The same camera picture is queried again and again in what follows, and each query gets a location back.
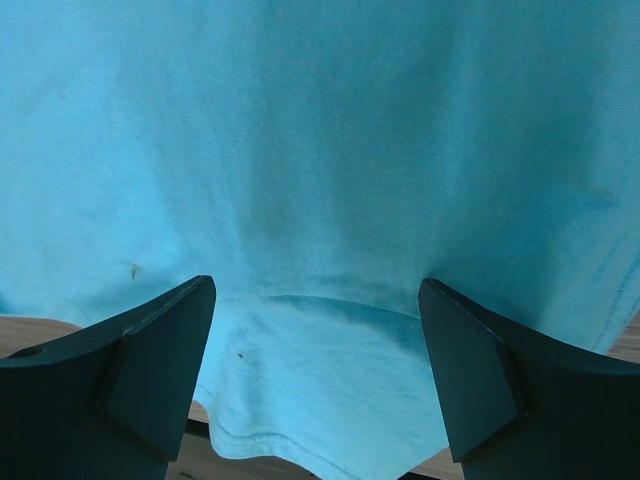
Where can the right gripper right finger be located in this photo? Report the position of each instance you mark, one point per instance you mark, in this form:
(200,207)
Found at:
(518,404)

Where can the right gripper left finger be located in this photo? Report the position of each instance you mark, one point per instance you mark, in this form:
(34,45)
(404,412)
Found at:
(110,401)

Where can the turquoise t shirt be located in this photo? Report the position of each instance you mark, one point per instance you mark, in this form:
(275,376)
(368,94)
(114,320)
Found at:
(319,159)

